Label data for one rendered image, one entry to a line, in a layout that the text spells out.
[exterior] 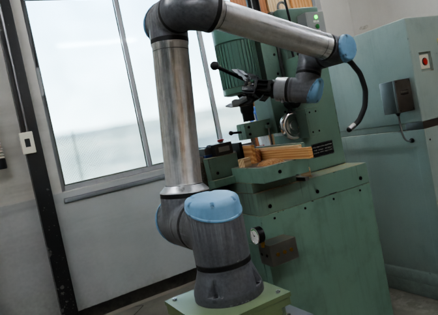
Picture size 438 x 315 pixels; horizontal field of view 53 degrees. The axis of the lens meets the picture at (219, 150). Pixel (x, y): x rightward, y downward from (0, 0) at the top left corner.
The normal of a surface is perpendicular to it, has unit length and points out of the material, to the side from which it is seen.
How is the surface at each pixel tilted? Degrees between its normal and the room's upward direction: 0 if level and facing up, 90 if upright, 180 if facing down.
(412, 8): 90
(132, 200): 90
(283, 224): 90
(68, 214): 90
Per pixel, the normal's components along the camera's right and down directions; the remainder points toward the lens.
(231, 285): 0.03, -0.29
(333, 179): 0.45, -0.04
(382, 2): -0.85, 0.19
